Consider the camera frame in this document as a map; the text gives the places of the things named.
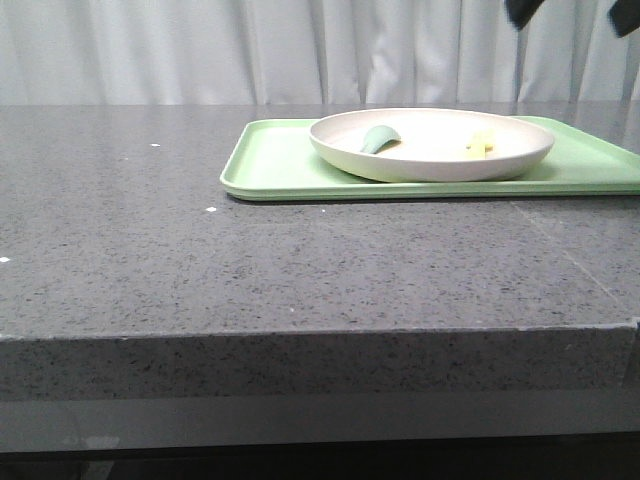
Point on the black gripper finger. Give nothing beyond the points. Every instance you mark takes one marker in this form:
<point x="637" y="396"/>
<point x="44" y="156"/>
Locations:
<point x="520" y="12"/>
<point x="624" y="16"/>

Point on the yellow plastic fork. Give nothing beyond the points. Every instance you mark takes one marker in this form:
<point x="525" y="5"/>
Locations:
<point x="480" y="144"/>

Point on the white round plate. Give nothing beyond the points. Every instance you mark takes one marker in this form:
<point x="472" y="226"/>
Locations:
<point x="432" y="147"/>

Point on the green plastic spoon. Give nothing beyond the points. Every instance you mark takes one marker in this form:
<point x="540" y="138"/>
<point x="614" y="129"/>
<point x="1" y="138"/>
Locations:
<point x="378" y="138"/>

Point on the light green serving tray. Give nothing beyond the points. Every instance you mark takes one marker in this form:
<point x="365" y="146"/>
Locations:
<point x="274" y="161"/>

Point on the white pleated curtain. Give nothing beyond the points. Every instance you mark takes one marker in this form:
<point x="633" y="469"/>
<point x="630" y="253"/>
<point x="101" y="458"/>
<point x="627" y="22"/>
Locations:
<point x="309" y="52"/>

